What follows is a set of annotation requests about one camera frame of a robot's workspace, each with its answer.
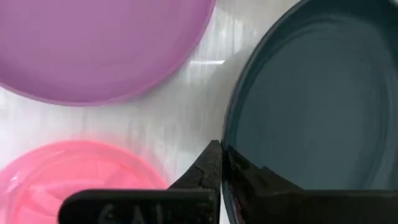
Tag dark slate large plate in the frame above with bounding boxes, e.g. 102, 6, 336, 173
221, 0, 398, 224

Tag pink translucent small plate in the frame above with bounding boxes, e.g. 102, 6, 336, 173
0, 139, 170, 224

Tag purple large plate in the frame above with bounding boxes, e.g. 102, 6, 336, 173
0, 0, 218, 107

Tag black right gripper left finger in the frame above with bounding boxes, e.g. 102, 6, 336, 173
58, 139, 223, 224

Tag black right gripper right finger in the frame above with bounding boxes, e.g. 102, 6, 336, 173
222, 144, 398, 224

